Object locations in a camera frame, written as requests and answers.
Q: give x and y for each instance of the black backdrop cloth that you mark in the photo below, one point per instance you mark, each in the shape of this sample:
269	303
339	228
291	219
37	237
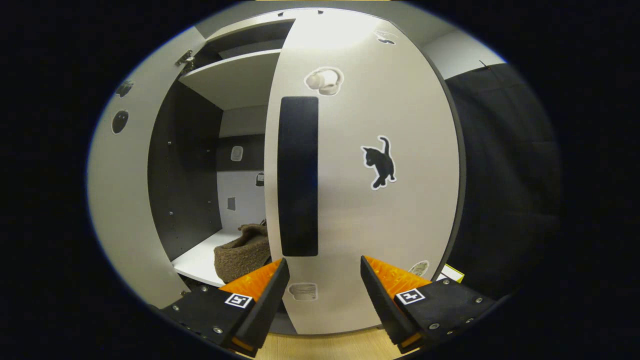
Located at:
500	175

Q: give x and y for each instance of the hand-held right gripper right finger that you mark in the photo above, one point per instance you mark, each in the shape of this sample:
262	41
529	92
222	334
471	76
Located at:
385	305

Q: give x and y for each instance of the grey shoe cabinet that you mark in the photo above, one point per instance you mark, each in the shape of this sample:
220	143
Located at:
185	175

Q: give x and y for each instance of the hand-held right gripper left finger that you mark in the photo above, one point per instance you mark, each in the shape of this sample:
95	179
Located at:
265	305

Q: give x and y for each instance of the brown fuzzy shoe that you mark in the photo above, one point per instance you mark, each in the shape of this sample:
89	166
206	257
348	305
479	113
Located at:
240	257

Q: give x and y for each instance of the white cabinet door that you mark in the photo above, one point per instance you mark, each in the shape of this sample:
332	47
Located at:
400	225
120	200

